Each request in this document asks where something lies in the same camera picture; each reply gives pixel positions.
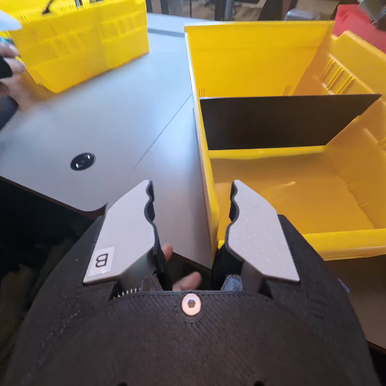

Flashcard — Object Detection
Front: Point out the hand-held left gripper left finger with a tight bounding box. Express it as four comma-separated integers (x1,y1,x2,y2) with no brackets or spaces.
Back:
82,180,166,291

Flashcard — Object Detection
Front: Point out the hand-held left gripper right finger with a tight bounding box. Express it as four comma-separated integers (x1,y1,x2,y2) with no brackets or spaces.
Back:
213,180,300,291

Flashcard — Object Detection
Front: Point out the large yellow plastic bin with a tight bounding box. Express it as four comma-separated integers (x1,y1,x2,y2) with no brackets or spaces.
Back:
185,21,386,261

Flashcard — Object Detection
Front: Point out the red plastic bin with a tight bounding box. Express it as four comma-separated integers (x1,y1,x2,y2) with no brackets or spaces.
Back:
333,4,386,53

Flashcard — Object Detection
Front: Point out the person's left hand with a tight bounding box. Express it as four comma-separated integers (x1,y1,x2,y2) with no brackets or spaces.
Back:
161,244,203,291

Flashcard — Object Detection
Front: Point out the black bin divider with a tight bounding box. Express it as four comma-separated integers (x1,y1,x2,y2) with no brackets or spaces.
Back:
200,94,382,151

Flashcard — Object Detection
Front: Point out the black desk cable grommet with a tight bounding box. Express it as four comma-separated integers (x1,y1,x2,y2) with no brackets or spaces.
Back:
70,152,96,171

